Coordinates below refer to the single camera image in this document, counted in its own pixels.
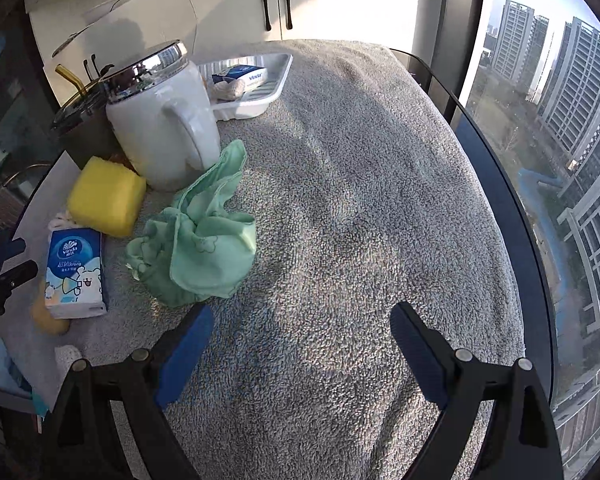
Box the amber glass tumbler green sleeve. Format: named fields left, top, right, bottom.
left=50, top=55, right=122, bottom=169

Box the white ceramic mug chrome lid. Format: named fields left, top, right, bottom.
left=102, top=40, right=221, bottom=191

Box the tan gourd-shaped sponge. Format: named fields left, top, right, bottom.
left=31, top=282, right=70, bottom=336

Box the grey knitted cloth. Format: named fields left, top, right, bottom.
left=212, top=79, right=246, bottom=102

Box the yellow wedge sponge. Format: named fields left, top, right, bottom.
left=67, top=156, right=147, bottom=237

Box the amber drinking straw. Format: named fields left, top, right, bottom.
left=55, top=64, right=86, bottom=96

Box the green cloth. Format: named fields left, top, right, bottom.
left=125, top=140, right=257, bottom=308

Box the white chenille scrubber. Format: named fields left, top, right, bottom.
left=47, top=210, right=81, bottom=232

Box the white plastic tray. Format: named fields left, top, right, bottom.
left=198, top=53, right=294, bottom=122

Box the blue tissue pack with bear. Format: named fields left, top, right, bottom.
left=44, top=228, right=108, bottom=320

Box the white cabinet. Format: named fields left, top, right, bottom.
left=24, top=0, right=419, bottom=102

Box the grey towel mat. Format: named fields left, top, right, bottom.
left=0, top=39, right=527, bottom=480

